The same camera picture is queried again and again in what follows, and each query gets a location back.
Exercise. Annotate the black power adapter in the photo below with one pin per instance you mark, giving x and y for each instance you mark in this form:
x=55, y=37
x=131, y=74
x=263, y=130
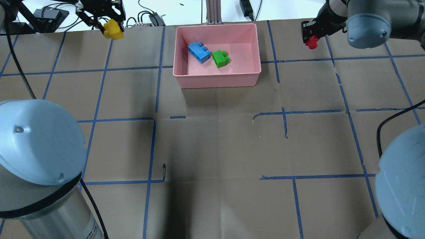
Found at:
x=247, y=9

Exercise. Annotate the usb hub with cables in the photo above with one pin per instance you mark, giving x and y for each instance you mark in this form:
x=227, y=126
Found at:
x=145, y=18

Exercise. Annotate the green toy block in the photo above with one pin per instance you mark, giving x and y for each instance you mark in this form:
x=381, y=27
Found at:
x=220, y=58

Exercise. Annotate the aluminium profile post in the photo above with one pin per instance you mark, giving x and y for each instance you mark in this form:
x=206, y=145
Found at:
x=213, y=12

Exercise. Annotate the red toy block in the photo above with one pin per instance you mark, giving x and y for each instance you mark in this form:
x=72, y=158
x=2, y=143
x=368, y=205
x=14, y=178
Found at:
x=312, y=42

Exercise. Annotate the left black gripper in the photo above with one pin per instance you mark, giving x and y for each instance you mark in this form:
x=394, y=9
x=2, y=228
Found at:
x=99, y=12

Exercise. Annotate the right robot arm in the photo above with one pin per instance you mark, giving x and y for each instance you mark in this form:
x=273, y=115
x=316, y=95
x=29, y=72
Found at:
x=338, y=145

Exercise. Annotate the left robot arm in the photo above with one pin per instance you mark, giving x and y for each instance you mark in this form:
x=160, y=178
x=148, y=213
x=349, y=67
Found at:
x=42, y=160

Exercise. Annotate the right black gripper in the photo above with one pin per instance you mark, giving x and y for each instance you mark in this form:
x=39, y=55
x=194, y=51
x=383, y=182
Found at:
x=327, y=20

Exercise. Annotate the black device on desk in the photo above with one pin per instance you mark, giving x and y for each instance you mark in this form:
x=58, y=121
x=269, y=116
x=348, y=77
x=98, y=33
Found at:
x=51, y=15

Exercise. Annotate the blue toy block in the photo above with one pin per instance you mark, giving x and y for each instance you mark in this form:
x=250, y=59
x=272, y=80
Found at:
x=199, y=51

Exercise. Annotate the pink plastic box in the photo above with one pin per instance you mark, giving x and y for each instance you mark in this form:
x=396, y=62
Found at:
x=240, y=41

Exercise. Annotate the yellow toy block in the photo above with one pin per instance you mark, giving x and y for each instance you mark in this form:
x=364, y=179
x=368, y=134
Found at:
x=112, y=30

